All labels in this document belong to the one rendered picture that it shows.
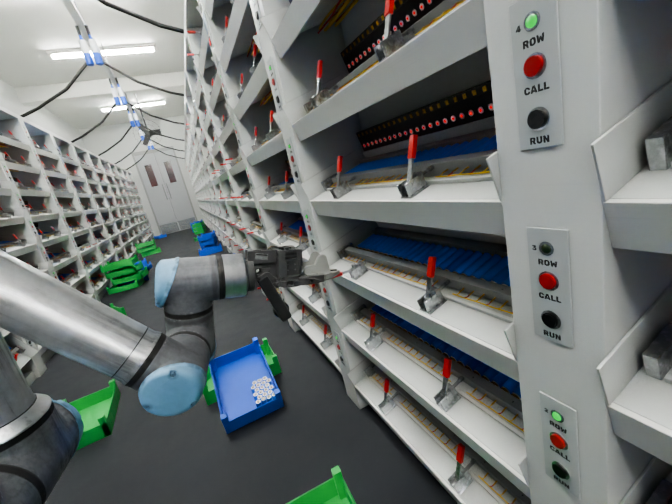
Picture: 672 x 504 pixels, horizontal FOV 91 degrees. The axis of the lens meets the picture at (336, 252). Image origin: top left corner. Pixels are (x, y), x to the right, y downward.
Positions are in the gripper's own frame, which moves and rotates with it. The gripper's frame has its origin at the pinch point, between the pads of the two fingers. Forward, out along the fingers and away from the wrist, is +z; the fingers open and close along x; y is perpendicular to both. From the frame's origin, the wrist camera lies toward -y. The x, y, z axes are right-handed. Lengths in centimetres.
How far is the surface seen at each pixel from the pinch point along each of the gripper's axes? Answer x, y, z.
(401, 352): -9.3, -18.3, 13.3
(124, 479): 37, -66, -53
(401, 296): -18.5, -1.2, 6.3
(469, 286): -31.3, 3.4, 10.4
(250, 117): 86, 54, -1
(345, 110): -12.6, 33.5, -2.7
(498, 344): -41.1, -1.6, 5.7
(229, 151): 156, 48, -2
